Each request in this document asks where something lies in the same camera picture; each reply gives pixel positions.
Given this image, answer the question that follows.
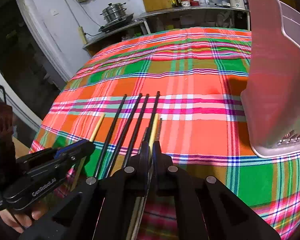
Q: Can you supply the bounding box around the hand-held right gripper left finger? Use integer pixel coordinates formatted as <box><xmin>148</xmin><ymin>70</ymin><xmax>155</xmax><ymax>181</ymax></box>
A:
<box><xmin>19</xmin><ymin>141</ymin><xmax>150</xmax><ymax>240</ymax></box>

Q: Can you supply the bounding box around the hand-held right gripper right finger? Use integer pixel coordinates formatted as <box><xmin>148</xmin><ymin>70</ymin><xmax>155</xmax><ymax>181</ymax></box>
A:
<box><xmin>152</xmin><ymin>141</ymin><xmax>282</xmax><ymax>240</ymax></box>

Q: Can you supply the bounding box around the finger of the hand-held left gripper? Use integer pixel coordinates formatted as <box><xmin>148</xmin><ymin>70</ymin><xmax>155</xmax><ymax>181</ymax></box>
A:
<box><xmin>16</xmin><ymin>140</ymin><xmax>89</xmax><ymax>167</ymax></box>
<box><xmin>25</xmin><ymin>143</ymin><xmax>95</xmax><ymax>180</ymax></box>

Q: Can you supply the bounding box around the brown wooden chopstick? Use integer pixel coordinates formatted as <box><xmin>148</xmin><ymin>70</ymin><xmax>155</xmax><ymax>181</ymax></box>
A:
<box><xmin>155</xmin><ymin>118</ymin><xmax>163</xmax><ymax>144</ymax></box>

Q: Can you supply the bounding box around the pale wooden chopstick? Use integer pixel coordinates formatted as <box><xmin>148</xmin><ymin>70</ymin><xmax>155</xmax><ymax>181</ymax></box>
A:
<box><xmin>131</xmin><ymin>114</ymin><xmax>160</xmax><ymax>240</ymax></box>
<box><xmin>72</xmin><ymin>113</ymin><xmax>105</xmax><ymax>188</ymax></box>

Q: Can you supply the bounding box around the pink plastic utensil holder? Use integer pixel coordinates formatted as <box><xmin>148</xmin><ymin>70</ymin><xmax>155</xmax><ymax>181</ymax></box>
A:
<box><xmin>241</xmin><ymin>0</ymin><xmax>300</xmax><ymax>158</ymax></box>

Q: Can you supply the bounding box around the person's left hand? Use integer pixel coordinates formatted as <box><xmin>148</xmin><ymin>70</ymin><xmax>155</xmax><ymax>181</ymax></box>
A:
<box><xmin>0</xmin><ymin>200</ymin><xmax>44</xmax><ymax>233</ymax></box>

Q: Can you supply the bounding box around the plaid tablecloth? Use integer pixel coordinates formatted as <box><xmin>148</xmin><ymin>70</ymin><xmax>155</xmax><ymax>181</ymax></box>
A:
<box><xmin>29</xmin><ymin>27</ymin><xmax>300</xmax><ymax>240</ymax></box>

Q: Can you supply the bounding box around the beige power strip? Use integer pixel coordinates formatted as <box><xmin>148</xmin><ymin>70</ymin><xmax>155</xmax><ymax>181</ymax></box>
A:
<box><xmin>78</xmin><ymin>26</ymin><xmax>87</xmax><ymax>45</ymax></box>

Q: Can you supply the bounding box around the low steel table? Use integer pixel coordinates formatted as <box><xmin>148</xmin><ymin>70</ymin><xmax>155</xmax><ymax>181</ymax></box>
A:
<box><xmin>82</xmin><ymin>20</ymin><xmax>148</xmax><ymax>55</ymax></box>

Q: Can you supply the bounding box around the black induction cooker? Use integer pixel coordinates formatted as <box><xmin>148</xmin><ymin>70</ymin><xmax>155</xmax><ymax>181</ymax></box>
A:
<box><xmin>98</xmin><ymin>14</ymin><xmax>135</xmax><ymax>32</ymax></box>

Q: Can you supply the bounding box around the steel steamer pot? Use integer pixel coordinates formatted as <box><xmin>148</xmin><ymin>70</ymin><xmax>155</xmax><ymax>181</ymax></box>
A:
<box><xmin>101</xmin><ymin>2</ymin><xmax>128</xmax><ymax>23</ymax></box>

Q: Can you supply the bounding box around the steel kitchen counter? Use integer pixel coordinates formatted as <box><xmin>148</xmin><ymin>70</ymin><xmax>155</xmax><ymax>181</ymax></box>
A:
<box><xmin>137</xmin><ymin>5</ymin><xmax>250</xmax><ymax>34</ymax></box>

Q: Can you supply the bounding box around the white door frame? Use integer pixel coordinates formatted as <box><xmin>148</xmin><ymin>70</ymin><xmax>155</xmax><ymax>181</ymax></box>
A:
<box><xmin>14</xmin><ymin>0</ymin><xmax>75</xmax><ymax>83</ymax></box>

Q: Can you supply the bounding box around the dark wall wire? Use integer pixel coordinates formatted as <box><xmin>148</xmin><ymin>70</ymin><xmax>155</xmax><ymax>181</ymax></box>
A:
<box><xmin>57</xmin><ymin>0</ymin><xmax>102</xmax><ymax>28</ymax></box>

